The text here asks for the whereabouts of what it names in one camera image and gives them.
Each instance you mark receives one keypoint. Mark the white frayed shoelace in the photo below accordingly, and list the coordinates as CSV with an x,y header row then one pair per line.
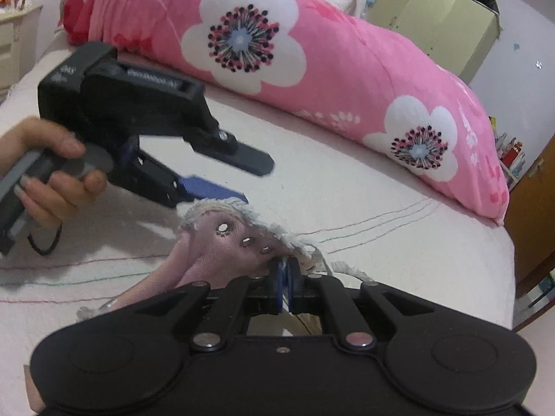
x,y
351,268

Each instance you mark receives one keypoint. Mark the pale green wardrobe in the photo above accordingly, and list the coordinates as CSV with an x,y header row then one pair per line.
x,y
433,21

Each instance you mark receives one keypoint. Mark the dark bag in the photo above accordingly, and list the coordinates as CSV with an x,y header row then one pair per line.
x,y
483,3

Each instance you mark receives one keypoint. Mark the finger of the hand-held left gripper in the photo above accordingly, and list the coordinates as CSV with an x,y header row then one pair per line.
x,y
247,160
203,188

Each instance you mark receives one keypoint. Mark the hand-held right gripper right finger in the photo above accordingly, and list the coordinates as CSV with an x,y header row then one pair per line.
x,y
295,286

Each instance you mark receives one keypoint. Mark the brown wooden door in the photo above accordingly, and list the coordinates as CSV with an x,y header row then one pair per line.
x,y
533,225

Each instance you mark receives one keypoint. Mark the cream nightstand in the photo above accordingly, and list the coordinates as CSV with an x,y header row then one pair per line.
x,y
17,43

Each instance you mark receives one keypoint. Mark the pink floral quilt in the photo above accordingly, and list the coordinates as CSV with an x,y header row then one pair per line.
x,y
347,73

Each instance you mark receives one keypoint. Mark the person's left hand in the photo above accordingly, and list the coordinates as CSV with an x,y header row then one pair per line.
x,y
56,199

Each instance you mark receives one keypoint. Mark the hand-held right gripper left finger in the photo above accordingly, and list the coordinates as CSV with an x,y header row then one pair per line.
x,y
279,286

